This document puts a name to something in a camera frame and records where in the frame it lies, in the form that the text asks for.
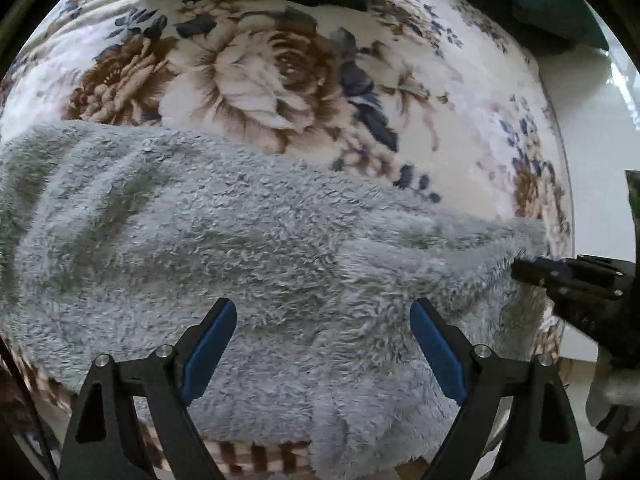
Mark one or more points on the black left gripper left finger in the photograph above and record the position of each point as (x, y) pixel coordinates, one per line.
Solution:
(104, 439)

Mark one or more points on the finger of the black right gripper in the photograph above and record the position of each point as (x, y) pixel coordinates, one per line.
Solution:
(540, 272)

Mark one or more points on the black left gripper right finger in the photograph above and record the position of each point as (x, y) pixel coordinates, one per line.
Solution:
(541, 439)

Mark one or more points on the grey fluffy fleece pants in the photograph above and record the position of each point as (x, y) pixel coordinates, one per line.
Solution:
(115, 239)

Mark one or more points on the floral plush bed blanket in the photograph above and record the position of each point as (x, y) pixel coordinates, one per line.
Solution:
(427, 96)

